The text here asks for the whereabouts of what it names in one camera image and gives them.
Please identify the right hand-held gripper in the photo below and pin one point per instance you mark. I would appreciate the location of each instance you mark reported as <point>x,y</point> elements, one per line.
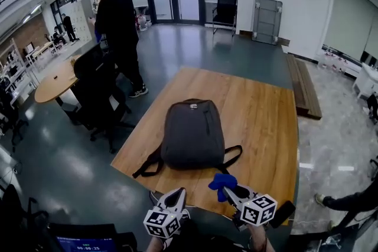
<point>260,209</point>

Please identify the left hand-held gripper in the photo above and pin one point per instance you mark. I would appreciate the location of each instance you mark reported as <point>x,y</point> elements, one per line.
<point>161,222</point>

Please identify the blue cloth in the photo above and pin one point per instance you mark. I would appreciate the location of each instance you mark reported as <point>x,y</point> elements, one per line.
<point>221,181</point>

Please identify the grey backpack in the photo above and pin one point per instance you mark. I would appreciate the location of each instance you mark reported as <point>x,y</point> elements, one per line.
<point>192,135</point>

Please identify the person's left forearm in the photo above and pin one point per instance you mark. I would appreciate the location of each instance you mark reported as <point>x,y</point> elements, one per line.
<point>155,245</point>

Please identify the person's right forearm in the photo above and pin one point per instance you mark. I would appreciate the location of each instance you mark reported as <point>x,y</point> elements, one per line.
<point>258,239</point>

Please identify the black power bank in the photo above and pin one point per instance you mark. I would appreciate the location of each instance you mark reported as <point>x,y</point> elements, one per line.
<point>283,214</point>

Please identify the person's black pink shirt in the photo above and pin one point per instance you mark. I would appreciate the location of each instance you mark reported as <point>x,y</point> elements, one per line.
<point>212,240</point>

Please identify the black tablet blue screen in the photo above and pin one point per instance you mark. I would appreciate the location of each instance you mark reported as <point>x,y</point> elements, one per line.
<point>85,245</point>

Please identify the black mesh office chair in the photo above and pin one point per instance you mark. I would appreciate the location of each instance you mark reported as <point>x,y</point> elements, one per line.
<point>88,60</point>
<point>100,109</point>

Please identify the dark wooden plank platform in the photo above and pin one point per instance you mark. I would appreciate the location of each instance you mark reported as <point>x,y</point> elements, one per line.
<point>304,88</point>

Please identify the black swivel chair with armrests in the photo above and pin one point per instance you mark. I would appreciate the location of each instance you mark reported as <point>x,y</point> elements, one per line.
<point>14,215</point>

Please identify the group of clear water bottles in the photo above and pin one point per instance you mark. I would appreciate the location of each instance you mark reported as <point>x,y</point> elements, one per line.
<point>339,62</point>

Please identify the round wooden table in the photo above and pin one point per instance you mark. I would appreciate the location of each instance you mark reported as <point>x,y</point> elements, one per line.
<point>53,85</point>

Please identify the grey folded table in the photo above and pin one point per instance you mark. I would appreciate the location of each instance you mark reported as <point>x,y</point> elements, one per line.
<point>267,20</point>

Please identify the clear water jug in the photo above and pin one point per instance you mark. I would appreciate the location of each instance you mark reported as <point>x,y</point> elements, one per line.
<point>143,22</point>

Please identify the black visitor chair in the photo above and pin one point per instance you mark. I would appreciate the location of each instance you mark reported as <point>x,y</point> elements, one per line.
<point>224,9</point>

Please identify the white metal shelf rack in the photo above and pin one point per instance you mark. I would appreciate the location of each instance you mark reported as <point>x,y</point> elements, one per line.
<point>14,73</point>

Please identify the white locker cabinet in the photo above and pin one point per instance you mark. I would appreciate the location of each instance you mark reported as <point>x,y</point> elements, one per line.
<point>84,17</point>

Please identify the white roller blind window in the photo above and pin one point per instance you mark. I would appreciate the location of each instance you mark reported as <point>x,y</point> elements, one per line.
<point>348,17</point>

